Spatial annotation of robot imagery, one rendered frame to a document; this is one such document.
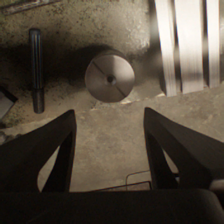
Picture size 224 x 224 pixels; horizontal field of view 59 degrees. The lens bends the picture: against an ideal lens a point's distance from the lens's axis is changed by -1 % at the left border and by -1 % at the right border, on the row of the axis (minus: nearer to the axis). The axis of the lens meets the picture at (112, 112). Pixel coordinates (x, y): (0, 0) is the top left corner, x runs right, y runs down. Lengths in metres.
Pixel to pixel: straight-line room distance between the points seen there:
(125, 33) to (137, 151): 1.20
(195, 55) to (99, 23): 0.11
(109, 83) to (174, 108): 1.09
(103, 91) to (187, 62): 0.09
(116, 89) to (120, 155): 1.21
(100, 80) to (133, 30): 0.07
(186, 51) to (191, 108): 1.10
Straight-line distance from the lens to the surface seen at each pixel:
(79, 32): 0.24
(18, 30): 0.26
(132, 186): 1.56
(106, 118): 1.25
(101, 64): 0.20
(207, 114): 1.38
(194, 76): 0.24
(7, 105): 0.27
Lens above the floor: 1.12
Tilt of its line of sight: 65 degrees down
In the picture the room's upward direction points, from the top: 179 degrees clockwise
